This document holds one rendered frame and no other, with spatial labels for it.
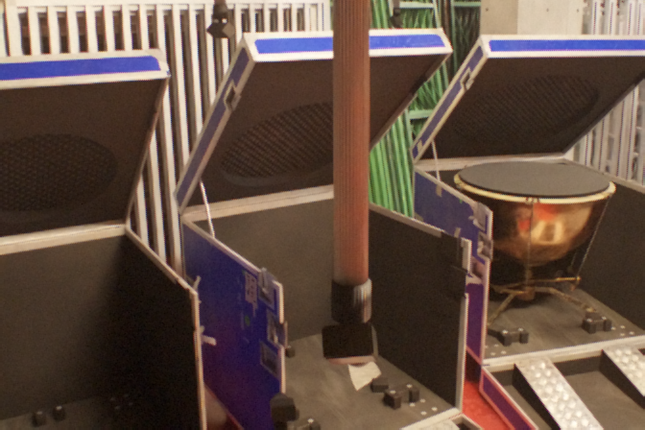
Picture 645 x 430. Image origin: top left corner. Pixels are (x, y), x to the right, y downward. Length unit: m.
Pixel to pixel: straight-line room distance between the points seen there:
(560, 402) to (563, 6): 2.58
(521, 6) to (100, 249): 2.87
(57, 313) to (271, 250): 1.06
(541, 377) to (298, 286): 1.29
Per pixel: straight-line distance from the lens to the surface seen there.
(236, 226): 3.36
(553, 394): 3.51
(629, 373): 3.78
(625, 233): 4.17
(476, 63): 3.36
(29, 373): 3.29
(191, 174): 3.03
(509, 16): 4.55
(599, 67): 3.76
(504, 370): 3.65
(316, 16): 4.60
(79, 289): 3.18
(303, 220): 3.53
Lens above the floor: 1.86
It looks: 14 degrees down
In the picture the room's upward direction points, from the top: straight up
